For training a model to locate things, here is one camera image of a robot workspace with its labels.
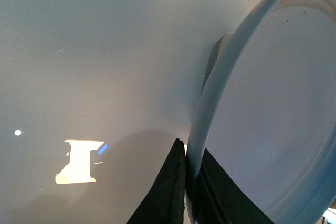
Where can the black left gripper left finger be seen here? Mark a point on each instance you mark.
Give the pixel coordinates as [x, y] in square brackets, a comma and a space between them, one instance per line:
[164, 203]

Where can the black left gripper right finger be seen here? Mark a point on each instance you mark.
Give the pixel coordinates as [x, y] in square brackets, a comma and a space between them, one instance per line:
[219, 199]

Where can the light blue round plate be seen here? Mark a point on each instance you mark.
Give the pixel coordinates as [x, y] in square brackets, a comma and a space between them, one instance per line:
[267, 111]

